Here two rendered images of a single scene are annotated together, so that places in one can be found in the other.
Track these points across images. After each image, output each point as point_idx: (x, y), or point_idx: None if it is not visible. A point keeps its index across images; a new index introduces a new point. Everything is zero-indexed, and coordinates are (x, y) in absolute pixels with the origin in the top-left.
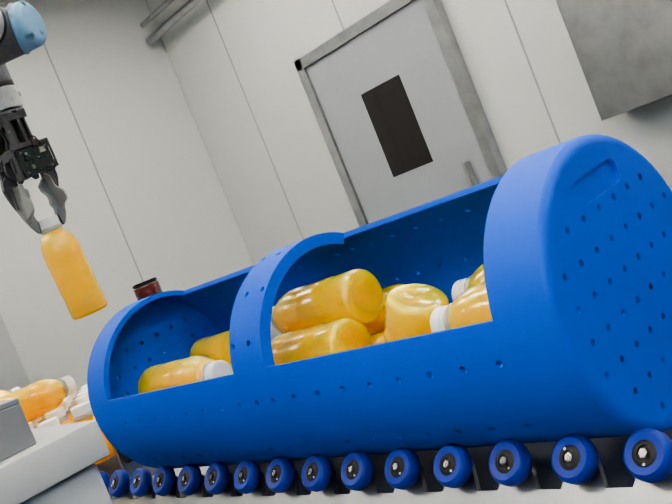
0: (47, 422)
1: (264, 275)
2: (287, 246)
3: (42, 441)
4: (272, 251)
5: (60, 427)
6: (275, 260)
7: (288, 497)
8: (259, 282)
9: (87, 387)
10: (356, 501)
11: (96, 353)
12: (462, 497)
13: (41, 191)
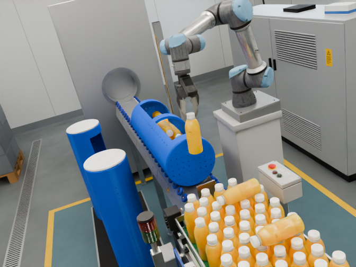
0: (231, 178)
1: (172, 114)
2: (164, 114)
3: (221, 110)
4: (165, 116)
5: (218, 113)
6: (169, 114)
7: None
8: (174, 115)
9: (212, 146)
10: None
11: (204, 139)
12: None
13: (185, 104)
